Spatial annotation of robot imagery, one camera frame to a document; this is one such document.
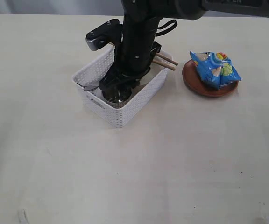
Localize wooden chopstick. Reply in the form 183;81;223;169
108;42;178;66
152;60;176;71

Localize pale green ceramic bowl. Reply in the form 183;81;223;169
132;64;163;94

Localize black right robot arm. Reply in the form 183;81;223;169
99;0;269;100

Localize brown round plate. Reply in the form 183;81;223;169
182;60;239;98

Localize stainless steel cup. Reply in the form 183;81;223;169
102;86;132;109

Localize white plastic woven basket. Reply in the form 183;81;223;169
72;46;169;128

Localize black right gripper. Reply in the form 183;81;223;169
99;44;152;96

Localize blue snack chip bag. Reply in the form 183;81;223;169
190;52;241;89

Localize silver table knife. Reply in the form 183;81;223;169
80;85;99;91

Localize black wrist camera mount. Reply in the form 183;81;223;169
85;19;122;51

